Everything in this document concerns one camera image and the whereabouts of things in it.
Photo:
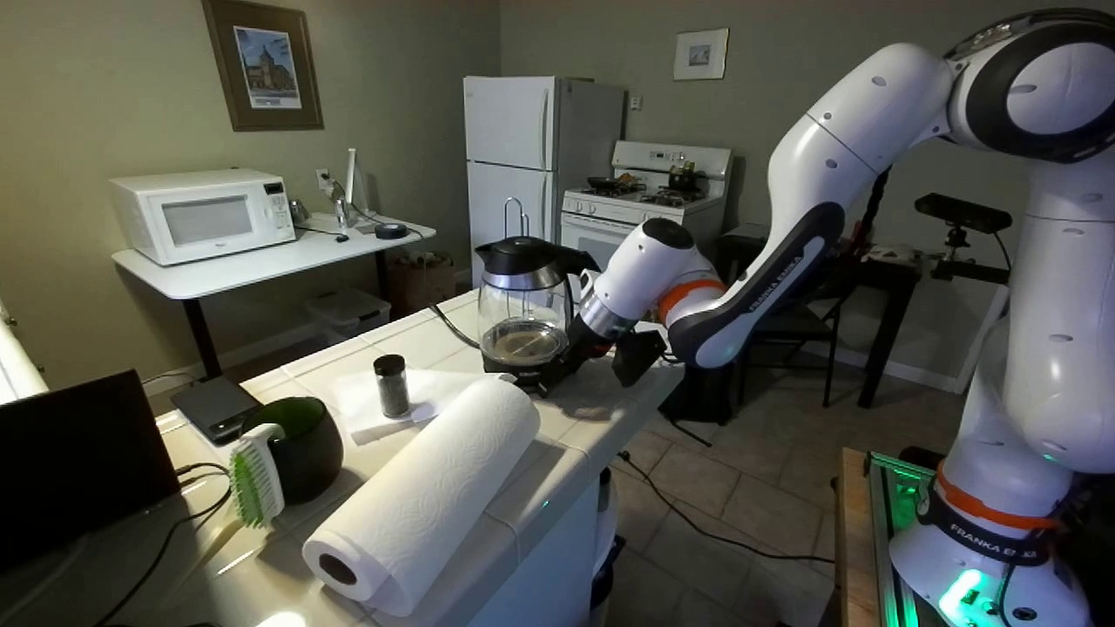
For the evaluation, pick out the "framed picture brown frame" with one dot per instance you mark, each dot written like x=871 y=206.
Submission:
x=265 y=65

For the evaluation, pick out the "white side table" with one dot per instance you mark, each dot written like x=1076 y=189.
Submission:
x=191 y=284

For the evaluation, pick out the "dark wooden table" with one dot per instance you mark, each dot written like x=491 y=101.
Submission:
x=889 y=275

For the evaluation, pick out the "green white bottle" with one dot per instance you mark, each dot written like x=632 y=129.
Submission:
x=256 y=474

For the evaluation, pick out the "white paper towel roll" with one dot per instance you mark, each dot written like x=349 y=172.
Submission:
x=392 y=541

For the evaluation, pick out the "white microwave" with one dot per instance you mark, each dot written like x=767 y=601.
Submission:
x=204 y=215

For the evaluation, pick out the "glass electric kettle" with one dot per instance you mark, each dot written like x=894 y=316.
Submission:
x=526 y=307

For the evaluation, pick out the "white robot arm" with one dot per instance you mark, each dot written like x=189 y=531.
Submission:
x=1038 y=406

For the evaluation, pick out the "black tablet device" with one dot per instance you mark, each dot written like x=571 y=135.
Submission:
x=218 y=409

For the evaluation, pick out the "black camera on tripod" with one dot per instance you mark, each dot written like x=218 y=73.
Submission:
x=963 y=218

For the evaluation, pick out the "white refrigerator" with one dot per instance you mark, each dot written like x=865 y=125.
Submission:
x=529 y=139

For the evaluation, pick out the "small white framed picture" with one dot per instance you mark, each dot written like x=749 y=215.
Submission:
x=700 y=55

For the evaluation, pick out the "white stove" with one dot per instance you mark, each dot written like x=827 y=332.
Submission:
x=648 y=182

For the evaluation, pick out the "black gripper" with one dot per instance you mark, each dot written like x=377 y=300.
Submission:
x=632 y=354

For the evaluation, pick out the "black laptop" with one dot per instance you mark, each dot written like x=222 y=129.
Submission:
x=75 y=461

